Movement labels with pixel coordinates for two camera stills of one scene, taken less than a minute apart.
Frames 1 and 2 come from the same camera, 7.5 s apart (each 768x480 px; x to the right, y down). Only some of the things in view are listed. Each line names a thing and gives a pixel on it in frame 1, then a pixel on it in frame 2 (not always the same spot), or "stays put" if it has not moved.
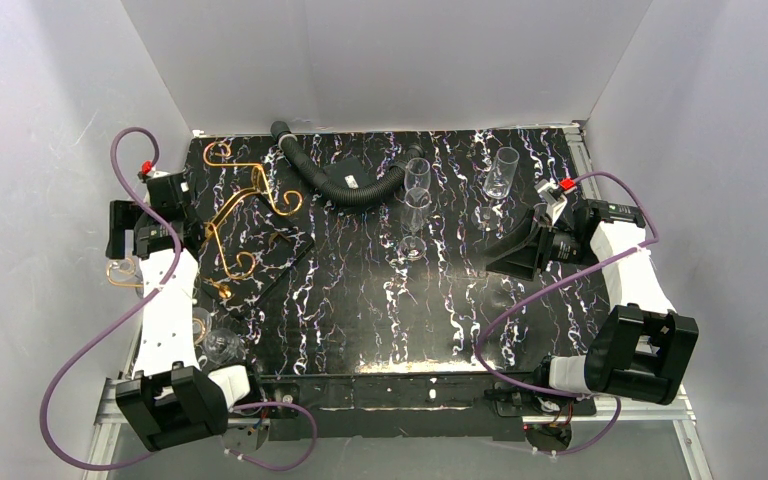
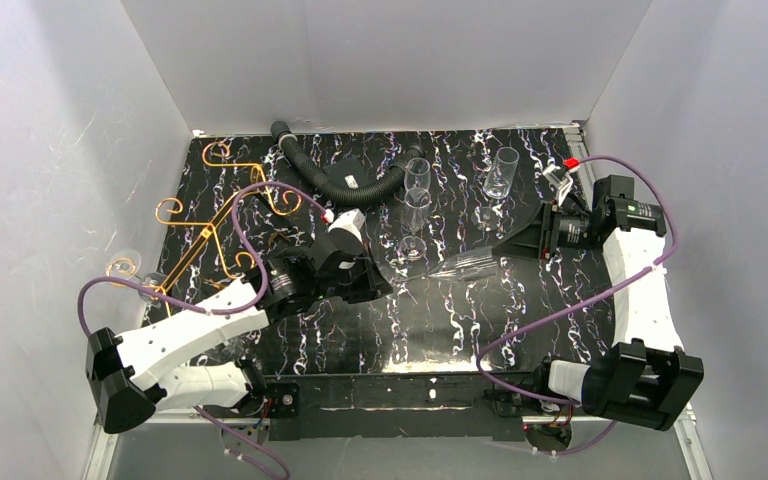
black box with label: (348, 172) stays put
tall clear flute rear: (417, 173) stays put
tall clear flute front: (416, 201) stays put
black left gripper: (123, 225) → (360, 279)
